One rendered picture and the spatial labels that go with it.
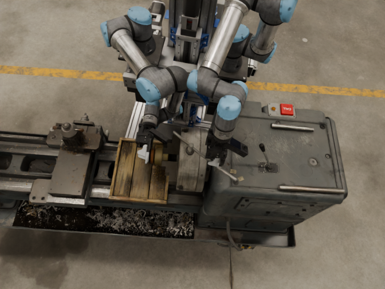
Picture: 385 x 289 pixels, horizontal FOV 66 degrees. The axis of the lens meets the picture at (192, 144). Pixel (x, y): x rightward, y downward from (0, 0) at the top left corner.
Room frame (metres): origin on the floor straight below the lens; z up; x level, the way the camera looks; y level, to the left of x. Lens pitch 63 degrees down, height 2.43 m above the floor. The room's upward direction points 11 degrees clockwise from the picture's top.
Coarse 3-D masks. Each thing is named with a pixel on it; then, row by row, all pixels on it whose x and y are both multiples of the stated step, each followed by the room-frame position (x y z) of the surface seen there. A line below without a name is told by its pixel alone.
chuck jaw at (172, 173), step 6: (162, 162) 0.56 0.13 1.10; (168, 162) 0.57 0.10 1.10; (174, 162) 0.57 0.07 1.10; (162, 168) 0.54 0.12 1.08; (168, 168) 0.54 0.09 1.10; (174, 168) 0.54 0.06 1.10; (168, 174) 0.51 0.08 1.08; (174, 174) 0.51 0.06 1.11; (168, 180) 0.48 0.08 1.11; (174, 180) 0.48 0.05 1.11; (180, 186) 0.46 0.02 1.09
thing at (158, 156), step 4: (156, 148) 0.63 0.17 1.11; (160, 148) 0.63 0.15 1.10; (152, 152) 0.60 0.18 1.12; (156, 152) 0.60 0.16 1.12; (160, 152) 0.60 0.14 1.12; (152, 156) 0.58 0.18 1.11; (156, 156) 0.58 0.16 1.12; (160, 156) 0.58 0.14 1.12; (164, 156) 0.59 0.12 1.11; (152, 160) 0.56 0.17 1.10; (156, 160) 0.56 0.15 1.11; (160, 160) 0.57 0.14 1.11; (164, 160) 0.58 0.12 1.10; (156, 164) 0.56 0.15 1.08; (160, 164) 0.55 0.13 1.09
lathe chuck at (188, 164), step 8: (184, 128) 0.72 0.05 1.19; (192, 128) 0.72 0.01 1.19; (184, 136) 0.65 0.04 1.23; (192, 136) 0.66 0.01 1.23; (200, 136) 0.67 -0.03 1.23; (184, 144) 0.61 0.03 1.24; (200, 144) 0.62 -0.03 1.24; (184, 152) 0.57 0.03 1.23; (184, 160) 0.54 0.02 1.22; (192, 160) 0.55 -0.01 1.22; (184, 168) 0.51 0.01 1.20; (192, 168) 0.52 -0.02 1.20; (184, 176) 0.49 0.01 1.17; (192, 176) 0.49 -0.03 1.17; (184, 184) 0.46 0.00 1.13; (192, 184) 0.47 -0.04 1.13
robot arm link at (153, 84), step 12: (108, 24) 1.09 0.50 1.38; (120, 24) 1.11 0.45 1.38; (108, 36) 1.04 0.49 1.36; (120, 36) 1.04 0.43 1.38; (132, 36) 1.09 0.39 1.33; (120, 48) 0.98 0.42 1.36; (132, 48) 0.97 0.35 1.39; (132, 60) 0.90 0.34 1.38; (144, 60) 0.91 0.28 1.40; (144, 72) 0.82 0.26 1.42; (156, 72) 0.83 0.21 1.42; (168, 72) 0.84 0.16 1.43; (144, 84) 0.76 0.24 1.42; (156, 84) 0.77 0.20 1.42; (168, 84) 0.79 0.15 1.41; (144, 96) 0.75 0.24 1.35; (156, 96) 0.74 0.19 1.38
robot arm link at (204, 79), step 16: (240, 0) 0.97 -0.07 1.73; (224, 16) 0.92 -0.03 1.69; (240, 16) 0.93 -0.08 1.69; (224, 32) 0.86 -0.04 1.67; (208, 48) 0.82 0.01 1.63; (224, 48) 0.81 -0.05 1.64; (208, 64) 0.75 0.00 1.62; (192, 80) 0.69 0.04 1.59; (208, 80) 0.69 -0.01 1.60; (208, 96) 0.66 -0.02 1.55
